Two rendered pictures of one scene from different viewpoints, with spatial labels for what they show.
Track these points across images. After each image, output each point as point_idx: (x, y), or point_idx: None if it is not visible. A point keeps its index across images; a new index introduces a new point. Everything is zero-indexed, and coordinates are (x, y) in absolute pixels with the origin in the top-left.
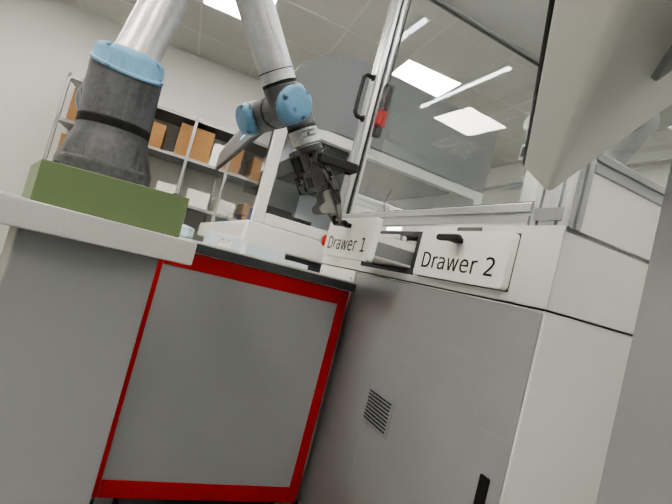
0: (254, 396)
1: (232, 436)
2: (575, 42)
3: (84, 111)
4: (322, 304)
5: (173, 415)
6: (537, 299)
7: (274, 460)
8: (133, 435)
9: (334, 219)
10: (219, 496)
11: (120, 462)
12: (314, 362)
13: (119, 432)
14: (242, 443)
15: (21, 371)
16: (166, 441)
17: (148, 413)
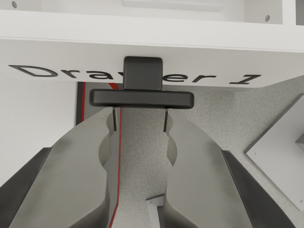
0: (110, 137)
1: (115, 142)
2: None
3: None
4: (86, 83)
5: (111, 187)
6: None
7: (118, 110)
8: (113, 202)
9: (116, 113)
10: (120, 137)
11: (116, 198)
12: (105, 88)
13: (113, 211)
14: (116, 134)
15: None
16: (114, 182)
17: (111, 203)
